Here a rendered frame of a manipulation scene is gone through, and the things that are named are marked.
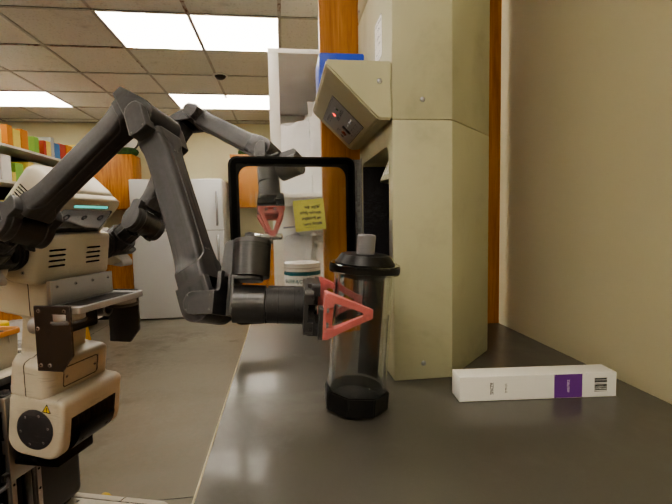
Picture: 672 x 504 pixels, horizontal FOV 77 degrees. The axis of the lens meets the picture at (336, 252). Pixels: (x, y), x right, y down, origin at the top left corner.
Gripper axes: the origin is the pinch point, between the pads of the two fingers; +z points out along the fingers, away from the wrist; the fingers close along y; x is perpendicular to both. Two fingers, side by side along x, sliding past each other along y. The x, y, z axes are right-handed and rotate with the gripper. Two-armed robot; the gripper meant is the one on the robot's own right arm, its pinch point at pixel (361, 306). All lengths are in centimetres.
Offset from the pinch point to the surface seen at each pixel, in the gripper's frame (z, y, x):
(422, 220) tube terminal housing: 12.1, 10.8, -13.4
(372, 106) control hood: 2.0, 11.5, -32.7
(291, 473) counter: -10.3, -16.7, 16.2
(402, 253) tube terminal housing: 8.7, 10.4, -7.3
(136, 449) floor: -91, 166, 123
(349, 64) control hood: -2.4, 11.7, -39.4
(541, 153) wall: 48, 36, -30
